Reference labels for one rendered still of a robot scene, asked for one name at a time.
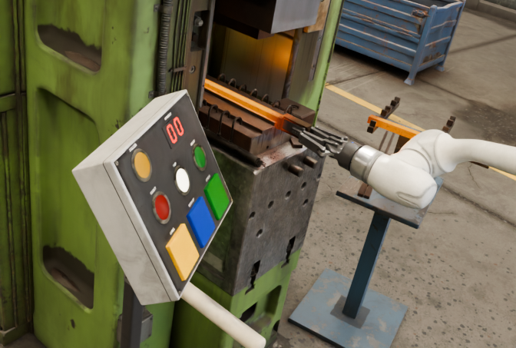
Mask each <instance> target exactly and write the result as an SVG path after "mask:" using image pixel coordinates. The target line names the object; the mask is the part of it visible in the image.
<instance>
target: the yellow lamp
mask: <svg viewBox="0 0 516 348"><path fill-rule="evenodd" d="M135 167H136V170H137V172H138V173H139V175H140V176H141V177H143V178H146V177H148V175H149V173H150V164H149V160H148V159H147V157H146V155H145V154H143V153H141V152H139V153H137V155H136V157H135Z"/></svg>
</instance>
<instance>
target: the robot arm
mask: <svg viewBox="0 0 516 348"><path fill-rule="evenodd" d="M282 128H283V129H285V130H286V131H288V132H290V133H292V134H294V135H296V136H298V137H299V140H298V142H299V143H301V144H303V145H304V146H305V147H307V148H308V149H310V150H311V151H313V152H314V153H316V154H317V155H318V156H319V157H320V158H324V156H329V157H331V158H334V159H336V160H337V161H338V165H339V166H340V167H343V168H344V169H346V170H347V171H350V174H351V175H352V176H353V177H355V178H357V179H359V180H361V181H363V182H364V183H365V184H368V185H369V186H371V187H372V188H374V190H375V191H376V192H378V193H379V194H381V195H382V196H384V197H386V198H388V199H389V200H391V201H394V202H396V203H397V204H401V205H403V206H405V207H410V208H413V209H419V210H420V209H422V208H424V207H426V206H427V205H428V204H429V203H430V202H431V201H432V199H433V197H434V196H435V193H436V191H437V184H436V183H435V181H434V179H433V178H434V177H437V176H439V175H442V174H445V173H448V172H451V171H453V170H454V169H455V166H456V165H457V164H459V163H461V162H466V161H476V162H479V163H482V164H485V165H488V166H490V167H493V168H496V169H498V170H500V171H503V172H506V173H509V174H513V175H515V176H516V147H512V146H507V145H504V144H497V143H493V142H490V141H482V140H475V139H454V138H452V137H451V136H450V135H449V134H446V133H445V132H443V131H440V130H427V131H423V132H421V133H419V134H417V135H416V136H414V137H413V138H412V139H411V140H410V141H408V142H407V143H406V144H405V145H404V146H403V147H402V148H401V150H400V151H399V152H398V153H395V154H391V155H390V156H389V155H387V154H383V152H381V151H377V150H376V149H374V148H372V147H370V146H368V145H365V146H362V145H361V144H358V143H356V142H354V141H349V142H347V141H348V137H345V136H342V135H339V134H336V133H333V132H331V131H328V130H326V129H324V128H321V127H318V126H315V127H311V128H310V132H307V131H305V130H306V129H305V128H304V127H302V126H300V125H298V124H296V123H294V122H292V121H289V120H287V119H284V120H283V126H282Z"/></svg>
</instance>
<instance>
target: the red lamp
mask: <svg viewBox="0 0 516 348"><path fill-rule="evenodd" d="M155 208H156V212H157V215H158V217H159V218H160V219H161V220H166V219H167V218H168V215H169V205H168V202H167V199H166V198H165V197H164V196H163V195H158V196H157V198H156V201H155Z"/></svg>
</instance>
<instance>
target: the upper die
mask: <svg viewBox="0 0 516 348"><path fill-rule="evenodd" d="M319 3H320V0H216V1H215V7H214V11H215V12H217V13H219V14H221V15H225V16H226V17H229V18H232V19H234V20H237V21H239V22H242V23H244V24H246V25H249V26H252V27H254V28H257V29H259V30H261V31H264V32H267V33H269V34H273V33H277V32H282V31H288V30H292V29H295V28H302V27H306V26H310V25H314V24H315V23H316V17H317V14H318V10H319Z"/></svg>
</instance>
